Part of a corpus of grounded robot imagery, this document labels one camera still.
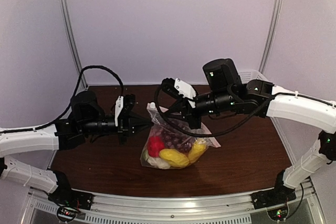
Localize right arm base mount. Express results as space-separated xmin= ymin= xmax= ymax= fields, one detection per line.
xmin=250 ymin=188 xmax=297 ymax=209

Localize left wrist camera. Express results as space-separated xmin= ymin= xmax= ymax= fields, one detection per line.
xmin=114 ymin=94 xmax=135 ymax=127

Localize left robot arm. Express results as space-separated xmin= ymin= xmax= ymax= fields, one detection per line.
xmin=1 ymin=91 xmax=153 ymax=205

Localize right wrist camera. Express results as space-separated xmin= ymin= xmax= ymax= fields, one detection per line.
xmin=161 ymin=78 xmax=197 ymax=100

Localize left aluminium wall post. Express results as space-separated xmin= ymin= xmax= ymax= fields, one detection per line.
xmin=60 ymin=0 xmax=82 ymax=74

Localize clear zip top bag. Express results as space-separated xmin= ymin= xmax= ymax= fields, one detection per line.
xmin=140 ymin=102 xmax=221 ymax=170

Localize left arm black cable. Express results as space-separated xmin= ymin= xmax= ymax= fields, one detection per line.
xmin=0 ymin=65 xmax=124 ymax=133

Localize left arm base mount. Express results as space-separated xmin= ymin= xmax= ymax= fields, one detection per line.
xmin=48 ymin=186 xmax=93 ymax=210

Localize aluminium front rail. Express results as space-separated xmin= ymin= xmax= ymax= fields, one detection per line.
xmin=26 ymin=179 xmax=323 ymax=224

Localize yellow fake banana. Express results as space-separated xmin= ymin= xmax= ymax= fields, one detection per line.
xmin=188 ymin=138 xmax=207 ymax=164

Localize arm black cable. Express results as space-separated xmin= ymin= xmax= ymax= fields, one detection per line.
xmin=153 ymin=84 xmax=336 ymax=138
xmin=0 ymin=65 xmax=124 ymax=133

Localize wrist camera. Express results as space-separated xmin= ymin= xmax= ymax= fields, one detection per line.
xmin=114 ymin=94 xmax=135 ymax=127
xmin=161 ymin=78 xmax=197 ymax=100

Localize white plastic basket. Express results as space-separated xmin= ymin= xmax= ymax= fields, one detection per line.
xmin=238 ymin=70 xmax=269 ymax=84

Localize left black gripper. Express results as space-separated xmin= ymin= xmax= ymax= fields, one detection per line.
xmin=80 ymin=111 xmax=153 ymax=144

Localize right aluminium wall post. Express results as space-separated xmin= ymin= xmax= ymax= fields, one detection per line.
xmin=258 ymin=0 xmax=283 ymax=73

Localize aluminium wall post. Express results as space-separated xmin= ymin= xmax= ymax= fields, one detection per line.
xmin=60 ymin=0 xmax=82 ymax=74
xmin=258 ymin=0 xmax=283 ymax=73

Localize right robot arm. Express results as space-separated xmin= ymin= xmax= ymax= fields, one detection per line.
xmin=161 ymin=58 xmax=335 ymax=204

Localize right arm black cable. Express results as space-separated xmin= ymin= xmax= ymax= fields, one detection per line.
xmin=153 ymin=84 xmax=336 ymax=138

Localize white fake garlic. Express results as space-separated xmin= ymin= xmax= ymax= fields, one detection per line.
xmin=147 ymin=157 xmax=171 ymax=169

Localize purple fake grapes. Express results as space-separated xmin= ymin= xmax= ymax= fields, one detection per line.
xmin=160 ymin=127 xmax=195 ymax=154

